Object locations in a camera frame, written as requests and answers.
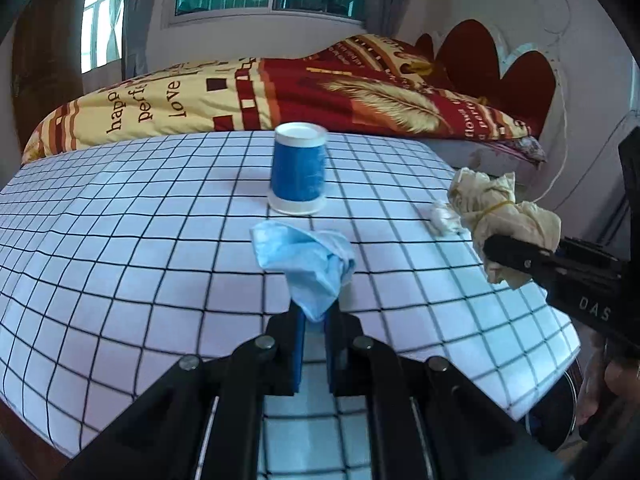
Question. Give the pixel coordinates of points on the black round trash bin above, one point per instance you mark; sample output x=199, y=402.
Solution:
x=552, y=420

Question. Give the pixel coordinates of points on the person's right hand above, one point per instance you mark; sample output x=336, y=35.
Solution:
x=622, y=379

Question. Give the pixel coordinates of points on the red heart headboard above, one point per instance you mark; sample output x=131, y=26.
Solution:
x=467, y=62

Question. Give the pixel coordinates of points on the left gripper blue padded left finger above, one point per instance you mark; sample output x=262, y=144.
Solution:
x=200, y=418

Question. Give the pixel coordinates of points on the light blue face mask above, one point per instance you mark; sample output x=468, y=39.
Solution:
x=316, y=264

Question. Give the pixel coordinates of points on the red yellow patterned blanket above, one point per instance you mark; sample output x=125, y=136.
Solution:
x=362, y=84

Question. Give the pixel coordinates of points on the brown wooden door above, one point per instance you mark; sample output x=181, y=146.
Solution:
x=45, y=61

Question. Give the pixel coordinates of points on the yellow cloth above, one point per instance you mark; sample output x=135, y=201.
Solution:
x=488, y=206

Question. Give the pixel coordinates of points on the side bright window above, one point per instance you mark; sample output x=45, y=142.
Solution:
x=101, y=33

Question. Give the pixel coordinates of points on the white checkered tablecloth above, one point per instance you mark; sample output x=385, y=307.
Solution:
x=116, y=261

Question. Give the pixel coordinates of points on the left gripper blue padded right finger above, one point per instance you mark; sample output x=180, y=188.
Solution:
x=426, y=420

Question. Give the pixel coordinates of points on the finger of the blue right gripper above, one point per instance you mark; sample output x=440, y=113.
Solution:
x=515, y=262

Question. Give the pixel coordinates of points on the white crumpled tissue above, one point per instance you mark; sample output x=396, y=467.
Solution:
x=444, y=219

